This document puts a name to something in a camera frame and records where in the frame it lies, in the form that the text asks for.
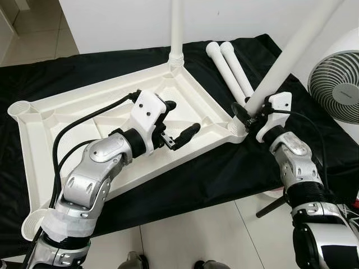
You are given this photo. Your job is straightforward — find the white plastic table top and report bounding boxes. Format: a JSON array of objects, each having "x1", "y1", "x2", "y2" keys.
[{"x1": 7, "y1": 59, "x2": 248, "y2": 242}]

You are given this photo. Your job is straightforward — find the white plastic table leg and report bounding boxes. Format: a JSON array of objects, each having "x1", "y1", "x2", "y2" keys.
[
  {"x1": 168, "y1": 0, "x2": 186, "y2": 67},
  {"x1": 244, "y1": 0, "x2": 346, "y2": 118},
  {"x1": 206, "y1": 42, "x2": 247, "y2": 107},
  {"x1": 220, "y1": 41, "x2": 260, "y2": 99}
]

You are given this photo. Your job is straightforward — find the black table cloth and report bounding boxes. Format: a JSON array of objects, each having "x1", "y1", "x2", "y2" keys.
[{"x1": 0, "y1": 34, "x2": 359, "y2": 258}]

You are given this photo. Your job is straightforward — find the white floor fan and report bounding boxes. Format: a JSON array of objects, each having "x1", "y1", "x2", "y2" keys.
[{"x1": 307, "y1": 28, "x2": 359, "y2": 125}]

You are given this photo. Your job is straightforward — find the grey robot left foot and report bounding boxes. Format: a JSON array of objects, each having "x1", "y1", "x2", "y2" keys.
[{"x1": 121, "y1": 251, "x2": 149, "y2": 269}]

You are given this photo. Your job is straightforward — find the grey robot foot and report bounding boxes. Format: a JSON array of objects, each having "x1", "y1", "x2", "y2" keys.
[
  {"x1": 121, "y1": 251, "x2": 149, "y2": 269},
  {"x1": 194, "y1": 259, "x2": 231, "y2": 269}
]

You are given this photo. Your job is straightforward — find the grey robot right foot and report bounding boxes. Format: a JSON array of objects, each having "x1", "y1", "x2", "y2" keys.
[{"x1": 194, "y1": 259, "x2": 231, "y2": 269}]

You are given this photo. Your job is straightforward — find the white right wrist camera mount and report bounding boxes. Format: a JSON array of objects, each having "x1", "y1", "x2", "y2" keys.
[{"x1": 254, "y1": 91, "x2": 294, "y2": 144}]

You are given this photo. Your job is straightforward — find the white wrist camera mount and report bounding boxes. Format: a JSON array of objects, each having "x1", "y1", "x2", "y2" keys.
[
  {"x1": 254, "y1": 91, "x2": 294, "y2": 144},
  {"x1": 129, "y1": 90, "x2": 169, "y2": 156}
]

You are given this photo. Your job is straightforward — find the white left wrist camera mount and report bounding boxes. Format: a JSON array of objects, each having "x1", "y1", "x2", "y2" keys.
[{"x1": 129, "y1": 90, "x2": 169, "y2": 156}]

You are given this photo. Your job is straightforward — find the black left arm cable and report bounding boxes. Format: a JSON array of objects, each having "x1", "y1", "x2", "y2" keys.
[{"x1": 49, "y1": 90, "x2": 141, "y2": 211}]

